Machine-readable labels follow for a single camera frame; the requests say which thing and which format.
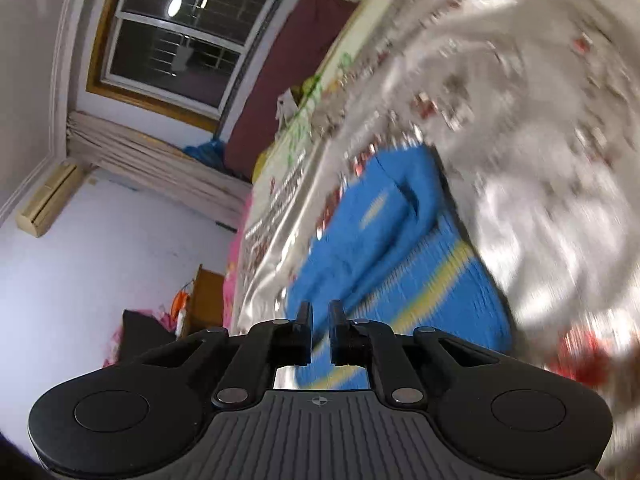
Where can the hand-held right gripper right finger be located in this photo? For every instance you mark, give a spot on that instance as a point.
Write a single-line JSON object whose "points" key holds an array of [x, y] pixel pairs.
{"points": [[340, 340]]}

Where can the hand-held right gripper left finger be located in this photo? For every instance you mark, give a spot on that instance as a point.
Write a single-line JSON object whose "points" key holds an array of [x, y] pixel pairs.
{"points": [[300, 340]]}

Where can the blue knit sweater yellow stripes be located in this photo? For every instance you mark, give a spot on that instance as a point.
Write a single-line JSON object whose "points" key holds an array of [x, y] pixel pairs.
{"points": [[380, 240]]}

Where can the wooden cabinet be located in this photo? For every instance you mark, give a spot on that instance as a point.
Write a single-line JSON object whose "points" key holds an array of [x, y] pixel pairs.
{"points": [[205, 300]]}

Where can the orange object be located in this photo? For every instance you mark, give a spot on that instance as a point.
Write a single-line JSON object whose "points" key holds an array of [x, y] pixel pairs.
{"points": [[179, 302]]}

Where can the dark cloth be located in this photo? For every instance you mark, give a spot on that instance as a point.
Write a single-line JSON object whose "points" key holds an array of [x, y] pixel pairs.
{"points": [[145, 332]]}

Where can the pink floral bedsheet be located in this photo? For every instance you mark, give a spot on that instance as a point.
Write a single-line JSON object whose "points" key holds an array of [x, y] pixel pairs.
{"points": [[300, 140]]}

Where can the blue plastic bag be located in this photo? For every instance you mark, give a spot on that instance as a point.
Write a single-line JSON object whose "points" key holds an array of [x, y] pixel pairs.
{"points": [[205, 151]]}

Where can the beige curtain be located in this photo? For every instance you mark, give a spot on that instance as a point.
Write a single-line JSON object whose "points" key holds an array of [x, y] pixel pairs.
{"points": [[150, 160]]}

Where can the small white cloth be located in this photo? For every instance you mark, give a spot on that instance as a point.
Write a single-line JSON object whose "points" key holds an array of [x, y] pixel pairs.
{"points": [[287, 105]]}

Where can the dark red headboard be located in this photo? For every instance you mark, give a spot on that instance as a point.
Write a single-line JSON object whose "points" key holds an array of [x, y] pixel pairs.
{"points": [[285, 70]]}

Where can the beige air conditioner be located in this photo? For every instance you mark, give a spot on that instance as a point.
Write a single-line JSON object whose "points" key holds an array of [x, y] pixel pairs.
{"points": [[47, 200]]}

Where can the silver floral satin blanket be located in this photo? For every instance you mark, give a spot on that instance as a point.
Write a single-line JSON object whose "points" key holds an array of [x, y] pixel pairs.
{"points": [[525, 110]]}

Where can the window with metal bars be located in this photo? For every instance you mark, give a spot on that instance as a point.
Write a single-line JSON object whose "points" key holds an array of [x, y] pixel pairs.
{"points": [[190, 35]]}

